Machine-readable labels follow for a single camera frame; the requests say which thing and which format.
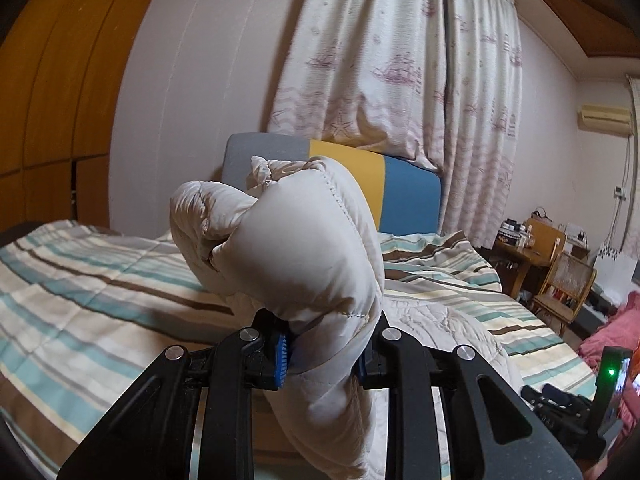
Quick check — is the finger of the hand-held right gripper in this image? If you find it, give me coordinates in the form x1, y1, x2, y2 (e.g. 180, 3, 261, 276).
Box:
520, 382, 597, 436

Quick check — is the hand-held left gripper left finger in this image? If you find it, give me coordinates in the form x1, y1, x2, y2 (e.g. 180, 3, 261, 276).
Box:
57, 310, 291, 480

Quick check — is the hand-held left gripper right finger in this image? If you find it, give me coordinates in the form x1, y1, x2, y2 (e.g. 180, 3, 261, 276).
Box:
357, 312, 583, 480

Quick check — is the white quilted down jacket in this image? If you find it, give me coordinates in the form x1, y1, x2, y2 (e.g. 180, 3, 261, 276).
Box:
169, 155, 523, 480

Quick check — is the pink cloth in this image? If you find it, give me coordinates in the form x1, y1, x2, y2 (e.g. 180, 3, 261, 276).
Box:
577, 290, 640, 378

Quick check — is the white paper bag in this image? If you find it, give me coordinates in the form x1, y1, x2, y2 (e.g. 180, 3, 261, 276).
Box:
592, 242, 635, 307

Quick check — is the rattan-back wooden chair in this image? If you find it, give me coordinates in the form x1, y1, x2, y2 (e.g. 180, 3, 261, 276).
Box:
530, 250, 598, 337

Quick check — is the wooden desk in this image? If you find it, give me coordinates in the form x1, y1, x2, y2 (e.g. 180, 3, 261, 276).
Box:
492, 240, 561, 302

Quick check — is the solid-back wooden chair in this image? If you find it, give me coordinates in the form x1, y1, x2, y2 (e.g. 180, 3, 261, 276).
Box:
524, 217, 567, 263

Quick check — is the grey yellow blue headboard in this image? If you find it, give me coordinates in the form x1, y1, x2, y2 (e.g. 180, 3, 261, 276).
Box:
221, 132, 445, 236

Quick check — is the black and white tin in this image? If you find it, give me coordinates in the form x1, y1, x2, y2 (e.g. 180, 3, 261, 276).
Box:
497, 217, 531, 247

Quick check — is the striped bed blanket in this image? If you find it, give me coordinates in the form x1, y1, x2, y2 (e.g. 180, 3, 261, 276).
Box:
0, 220, 601, 480

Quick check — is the white printed curtain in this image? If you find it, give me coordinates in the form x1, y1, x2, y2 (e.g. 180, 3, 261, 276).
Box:
439, 0, 524, 250
267, 0, 453, 172

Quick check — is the wooden wardrobe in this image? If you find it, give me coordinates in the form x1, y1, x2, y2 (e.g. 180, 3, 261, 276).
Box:
0, 0, 176, 237

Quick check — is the wall air conditioner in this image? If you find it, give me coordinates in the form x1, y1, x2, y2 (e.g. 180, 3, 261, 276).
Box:
577, 104, 633, 136

